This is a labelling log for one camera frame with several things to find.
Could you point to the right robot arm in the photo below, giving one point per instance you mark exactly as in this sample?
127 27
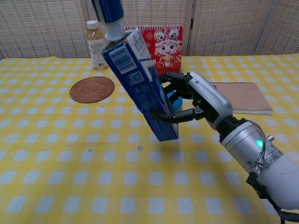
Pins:
268 163

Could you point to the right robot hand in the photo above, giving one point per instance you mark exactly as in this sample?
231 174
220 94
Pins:
210 98

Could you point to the small white paper scrap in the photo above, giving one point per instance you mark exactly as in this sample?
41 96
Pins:
140 147

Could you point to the blue-and-white toothpaste box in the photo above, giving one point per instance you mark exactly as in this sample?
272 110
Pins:
137 88

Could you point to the round woven rattan coaster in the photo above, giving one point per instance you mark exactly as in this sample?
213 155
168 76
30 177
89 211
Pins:
91 89

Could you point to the blue rubber ball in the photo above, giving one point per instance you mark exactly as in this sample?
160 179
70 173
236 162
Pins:
178 103

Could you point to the woven bamboo folding screen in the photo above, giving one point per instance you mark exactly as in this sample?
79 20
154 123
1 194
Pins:
42 28

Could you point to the yellow white checked tablecloth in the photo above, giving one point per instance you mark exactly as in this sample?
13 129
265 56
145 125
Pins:
93 182

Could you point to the yellow juice bottle white cap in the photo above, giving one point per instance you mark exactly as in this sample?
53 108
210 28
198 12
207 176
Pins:
94 44

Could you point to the red 2026 desk calendar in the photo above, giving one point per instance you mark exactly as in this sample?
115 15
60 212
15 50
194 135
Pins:
167 49

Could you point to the brown spiral notebook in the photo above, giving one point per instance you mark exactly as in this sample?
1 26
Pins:
247 98

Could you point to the silver blue toothpaste tube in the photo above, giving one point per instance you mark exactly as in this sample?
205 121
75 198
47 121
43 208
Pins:
109 14

